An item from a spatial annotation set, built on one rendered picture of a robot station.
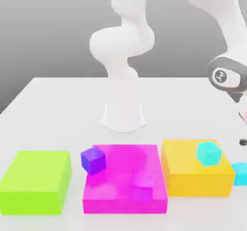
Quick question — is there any small purple cube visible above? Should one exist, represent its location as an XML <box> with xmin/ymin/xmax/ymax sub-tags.
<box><xmin>80</xmin><ymin>147</ymin><xmax>107</xmax><ymax>176</ymax></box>

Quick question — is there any small magenta cube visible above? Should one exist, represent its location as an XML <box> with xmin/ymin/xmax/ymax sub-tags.
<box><xmin>131</xmin><ymin>171</ymin><xmax>154</xmax><ymax>202</ymax></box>

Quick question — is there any small turquoise cube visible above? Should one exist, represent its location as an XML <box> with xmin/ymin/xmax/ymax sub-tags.
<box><xmin>195</xmin><ymin>141</ymin><xmax>222</xmax><ymax>168</ymax></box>

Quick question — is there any small cyan cube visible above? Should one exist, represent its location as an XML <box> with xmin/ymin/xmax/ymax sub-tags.
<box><xmin>230</xmin><ymin>162</ymin><xmax>247</xmax><ymax>187</ymax></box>

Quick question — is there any large magenta box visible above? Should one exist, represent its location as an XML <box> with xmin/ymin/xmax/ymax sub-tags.
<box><xmin>82</xmin><ymin>144</ymin><xmax>168</xmax><ymax>215</ymax></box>

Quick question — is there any large orange box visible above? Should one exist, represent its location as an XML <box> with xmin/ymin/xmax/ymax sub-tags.
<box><xmin>161</xmin><ymin>139</ymin><xmax>236</xmax><ymax>198</ymax></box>

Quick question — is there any large green box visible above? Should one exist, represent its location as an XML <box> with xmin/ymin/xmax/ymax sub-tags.
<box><xmin>0</xmin><ymin>151</ymin><xmax>72</xmax><ymax>216</ymax></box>

